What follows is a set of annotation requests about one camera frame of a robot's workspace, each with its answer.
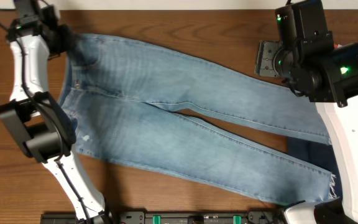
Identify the light blue denim jeans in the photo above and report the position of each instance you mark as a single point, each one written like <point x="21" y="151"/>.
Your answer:
<point x="141" y="105"/>

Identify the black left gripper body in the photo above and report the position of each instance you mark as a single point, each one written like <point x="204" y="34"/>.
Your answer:
<point x="62" y="40"/>

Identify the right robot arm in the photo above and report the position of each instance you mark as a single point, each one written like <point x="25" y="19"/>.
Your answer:
<point x="309" y="63"/>

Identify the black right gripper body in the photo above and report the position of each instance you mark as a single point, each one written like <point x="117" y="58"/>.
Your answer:
<point x="266" y="59"/>

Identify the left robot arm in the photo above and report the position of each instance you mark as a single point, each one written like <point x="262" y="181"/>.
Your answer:
<point x="36" y="121"/>

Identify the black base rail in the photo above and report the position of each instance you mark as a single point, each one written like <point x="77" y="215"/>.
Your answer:
<point x="252" y="217"/>

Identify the dark navy folded garment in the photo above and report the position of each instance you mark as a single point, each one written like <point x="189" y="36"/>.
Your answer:
<point x="321" y="155"/>

